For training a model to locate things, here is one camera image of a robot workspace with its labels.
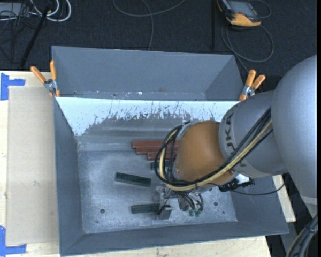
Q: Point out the pale cardboard board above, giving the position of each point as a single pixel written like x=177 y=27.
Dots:
x=29 y=157

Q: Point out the black cylinder on white bracket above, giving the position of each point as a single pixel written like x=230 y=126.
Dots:
x=228 y=187

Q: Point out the red-brown flat block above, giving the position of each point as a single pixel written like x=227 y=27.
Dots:
x=156 y=155
x=149 y=150
x=149 y=144

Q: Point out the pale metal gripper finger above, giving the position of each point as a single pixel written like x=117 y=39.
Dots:
x=166 y=213
x=156 y=195

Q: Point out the grey metal bin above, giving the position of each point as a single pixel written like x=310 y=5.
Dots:
x=117 y=191

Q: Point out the dark green flat block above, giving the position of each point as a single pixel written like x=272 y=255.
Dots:
x=132 y=179
x=144 y=208

